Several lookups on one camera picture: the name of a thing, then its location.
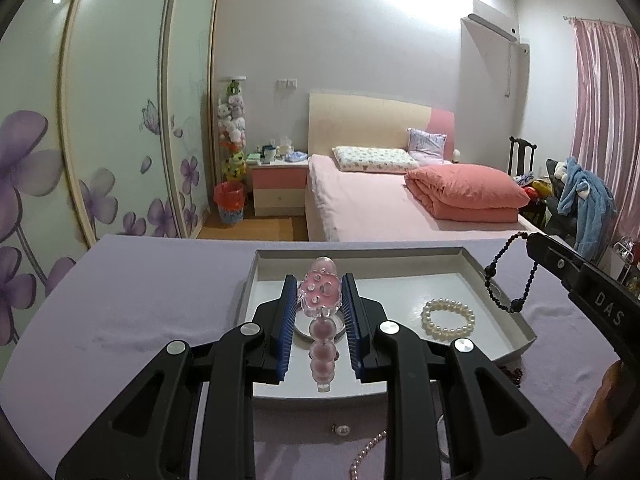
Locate person's right hand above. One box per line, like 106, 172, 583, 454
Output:
570, 362, 628, 480

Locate dark wooden chair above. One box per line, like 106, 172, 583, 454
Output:
507, 136, 538, 181

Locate dark red bead bracelet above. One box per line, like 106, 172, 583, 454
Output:
497, 364, 525, 390

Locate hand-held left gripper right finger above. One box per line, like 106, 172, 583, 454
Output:
341, 272, 586, 480

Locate silver bangle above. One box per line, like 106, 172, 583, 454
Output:
294, 307, 348, 346

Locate patterned white pillow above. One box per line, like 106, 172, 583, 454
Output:
332, 146, 421, 175

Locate pink pearl necklace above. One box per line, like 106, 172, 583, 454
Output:
348, 416, 388, 480

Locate folded pink quilt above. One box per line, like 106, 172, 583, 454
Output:
404, 164, 530, 223

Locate blue fleece robe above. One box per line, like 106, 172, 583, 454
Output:
557, 156, 618, 261

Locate small purple pillow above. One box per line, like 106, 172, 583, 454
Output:
406, 127, 448, 166

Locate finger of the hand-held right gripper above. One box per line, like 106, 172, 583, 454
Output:
525, 232, 587, 293

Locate pink bed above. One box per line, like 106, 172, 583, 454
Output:
305, 91, 551, 243

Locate white pearl bracelet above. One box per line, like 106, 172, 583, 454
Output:
421, 298, 476, 343

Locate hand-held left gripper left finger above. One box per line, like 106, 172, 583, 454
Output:
55, 274, 301, 480

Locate pink bead charm bracelet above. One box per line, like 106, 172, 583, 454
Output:
297, 256, 346, 393

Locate red trash bin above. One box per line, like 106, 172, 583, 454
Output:
214, 181, 246, 222

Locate white jewelry tray box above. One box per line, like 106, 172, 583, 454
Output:
242, 246, 536, 403

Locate white air conditioner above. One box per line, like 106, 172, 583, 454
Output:
461, 0, 531, 56

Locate pink and cream nightstand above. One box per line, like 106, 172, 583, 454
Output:
250, 160, 310, 218

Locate colourful toys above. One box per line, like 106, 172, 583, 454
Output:
520, 175, 551, 206

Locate floral sliding door wardrobe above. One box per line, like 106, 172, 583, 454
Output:
0, 0, 222, 311

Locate hanging plush toy column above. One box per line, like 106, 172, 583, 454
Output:
216, 77, 248, 183

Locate pink curtain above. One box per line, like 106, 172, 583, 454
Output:
570, 17, 640, 261

